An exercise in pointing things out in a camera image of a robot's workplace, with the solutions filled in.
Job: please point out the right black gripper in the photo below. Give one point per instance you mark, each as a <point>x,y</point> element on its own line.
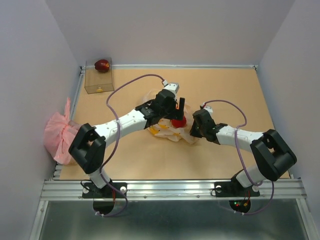
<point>193,131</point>

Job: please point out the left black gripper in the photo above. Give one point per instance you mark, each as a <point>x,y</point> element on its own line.
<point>176,114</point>

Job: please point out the bright red round fruit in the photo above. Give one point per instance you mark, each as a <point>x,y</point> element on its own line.
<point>179,123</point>

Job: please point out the translucent printed plastic bag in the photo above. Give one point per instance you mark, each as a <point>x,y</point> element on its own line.
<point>164,128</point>

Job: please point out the dark red apple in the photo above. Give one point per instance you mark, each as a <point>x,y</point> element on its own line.
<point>102,66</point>

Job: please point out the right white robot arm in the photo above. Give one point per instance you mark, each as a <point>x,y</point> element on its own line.
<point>273,157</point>

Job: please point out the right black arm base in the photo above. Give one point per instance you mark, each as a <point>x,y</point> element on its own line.
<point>232,188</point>

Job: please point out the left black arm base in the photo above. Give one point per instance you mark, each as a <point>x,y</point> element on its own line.
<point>91,191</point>

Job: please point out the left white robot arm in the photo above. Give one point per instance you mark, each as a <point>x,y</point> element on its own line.
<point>89,145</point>

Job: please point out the pink plastic bag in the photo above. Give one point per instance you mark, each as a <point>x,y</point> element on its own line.
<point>59,133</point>

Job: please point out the transparent grey plastic box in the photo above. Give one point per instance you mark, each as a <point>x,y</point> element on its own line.
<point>95,79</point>

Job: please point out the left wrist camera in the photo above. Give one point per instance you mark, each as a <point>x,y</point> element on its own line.
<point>172,87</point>

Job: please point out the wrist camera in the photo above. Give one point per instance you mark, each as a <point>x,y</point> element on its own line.
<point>172,87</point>
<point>207,108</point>

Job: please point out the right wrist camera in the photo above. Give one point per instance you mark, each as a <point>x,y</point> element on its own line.
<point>207,108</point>

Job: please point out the aluminium front rail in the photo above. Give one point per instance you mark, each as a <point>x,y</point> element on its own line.
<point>164,190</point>

